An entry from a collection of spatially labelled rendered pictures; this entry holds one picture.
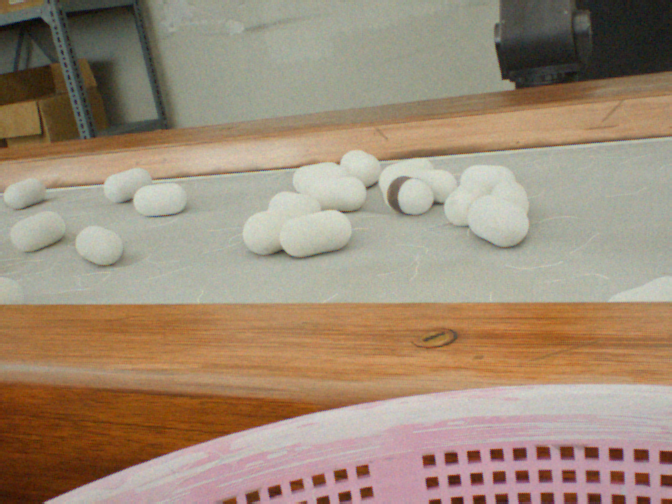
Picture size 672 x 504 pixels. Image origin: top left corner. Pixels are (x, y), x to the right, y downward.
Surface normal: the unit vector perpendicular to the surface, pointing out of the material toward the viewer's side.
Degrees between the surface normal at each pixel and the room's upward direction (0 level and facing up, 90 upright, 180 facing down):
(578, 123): 45
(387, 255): 0
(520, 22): 60
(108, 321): 0
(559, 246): 0
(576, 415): 75
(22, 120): 80
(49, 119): 90
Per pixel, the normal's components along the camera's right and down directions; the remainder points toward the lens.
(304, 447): 0.11, 0.01
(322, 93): -0.39, 0.34
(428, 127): -0.39, -0.43
